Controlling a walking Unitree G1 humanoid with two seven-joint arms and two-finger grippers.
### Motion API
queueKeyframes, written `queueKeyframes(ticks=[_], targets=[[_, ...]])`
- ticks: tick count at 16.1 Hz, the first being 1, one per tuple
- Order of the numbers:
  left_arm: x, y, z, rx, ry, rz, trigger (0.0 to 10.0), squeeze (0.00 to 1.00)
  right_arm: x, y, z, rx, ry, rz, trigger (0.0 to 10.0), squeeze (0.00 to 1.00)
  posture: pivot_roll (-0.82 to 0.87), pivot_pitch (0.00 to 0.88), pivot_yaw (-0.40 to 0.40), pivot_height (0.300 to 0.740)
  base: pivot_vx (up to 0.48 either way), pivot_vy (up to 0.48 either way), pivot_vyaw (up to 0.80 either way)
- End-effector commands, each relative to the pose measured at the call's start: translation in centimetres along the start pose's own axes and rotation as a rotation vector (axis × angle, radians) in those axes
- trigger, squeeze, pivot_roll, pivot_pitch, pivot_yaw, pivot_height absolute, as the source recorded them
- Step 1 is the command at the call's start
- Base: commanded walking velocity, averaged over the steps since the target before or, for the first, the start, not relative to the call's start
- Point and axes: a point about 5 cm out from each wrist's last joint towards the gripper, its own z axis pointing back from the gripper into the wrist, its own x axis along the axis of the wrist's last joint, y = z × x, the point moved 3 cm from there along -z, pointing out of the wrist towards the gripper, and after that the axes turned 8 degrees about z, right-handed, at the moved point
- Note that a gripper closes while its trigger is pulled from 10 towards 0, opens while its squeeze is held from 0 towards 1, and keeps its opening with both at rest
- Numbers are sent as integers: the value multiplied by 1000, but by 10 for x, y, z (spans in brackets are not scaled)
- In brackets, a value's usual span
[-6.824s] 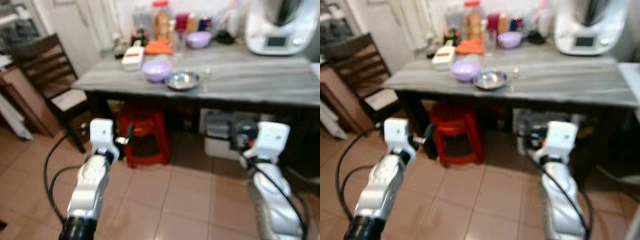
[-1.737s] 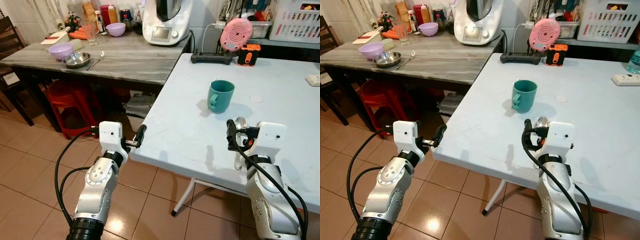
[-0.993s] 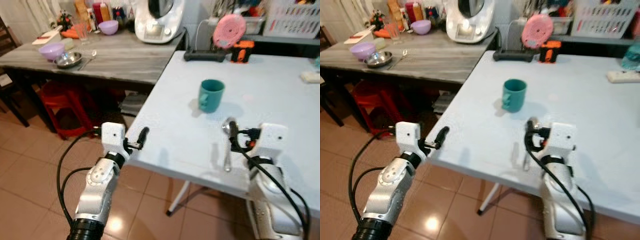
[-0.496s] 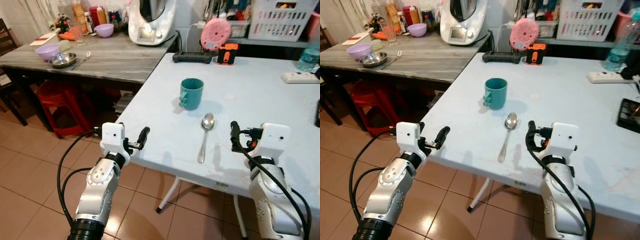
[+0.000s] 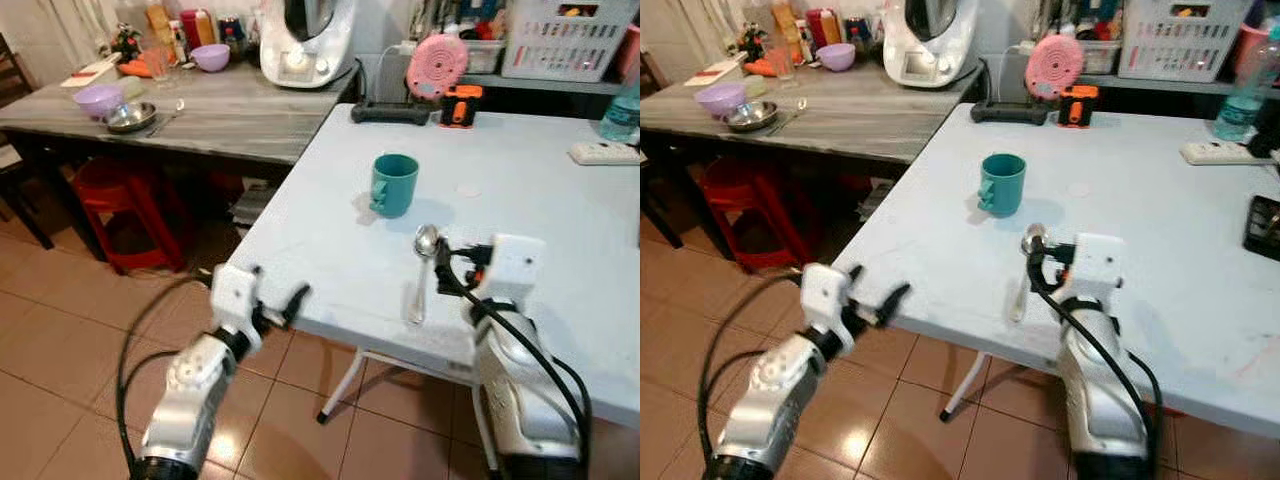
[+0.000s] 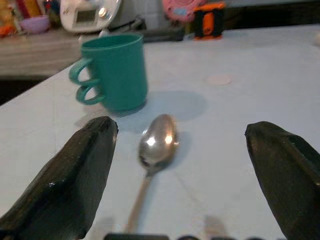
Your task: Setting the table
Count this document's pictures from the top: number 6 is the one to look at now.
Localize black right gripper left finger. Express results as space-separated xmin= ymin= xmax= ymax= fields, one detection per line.
xmin=0 ymin=115 xmax=119 ymax=240

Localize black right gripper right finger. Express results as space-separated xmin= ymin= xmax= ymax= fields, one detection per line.
xmin=244 ymin=120 xmax=320 ymax=240

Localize silver metal spoon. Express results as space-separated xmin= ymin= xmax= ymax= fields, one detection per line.
xmin=126 ymin=113 xmax=180 ymax=234

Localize teal plastic mug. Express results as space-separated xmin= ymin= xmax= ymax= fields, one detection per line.
xmin=68 ymin=33 xmax=149 ymax=112

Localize purple plastic bowl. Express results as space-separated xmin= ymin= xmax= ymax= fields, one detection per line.
xmin=18 ymin=14 xmax=51 ymax=35

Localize white kitchen appliance with display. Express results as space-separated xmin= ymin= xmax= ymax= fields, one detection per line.
xmin=59 ymin=0 xmax=141 ymax=34

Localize orange and black device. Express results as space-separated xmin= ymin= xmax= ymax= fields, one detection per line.
xmin=192 ymin=1 xmax=226 ymax=41

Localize colourful packages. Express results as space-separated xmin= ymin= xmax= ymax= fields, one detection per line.
xmin=0 ymin=0 xmax=61 ymax=38

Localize pink round toy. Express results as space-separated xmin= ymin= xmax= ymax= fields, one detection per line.
xmin=161 ymin=0 xmax=208 ymax=24

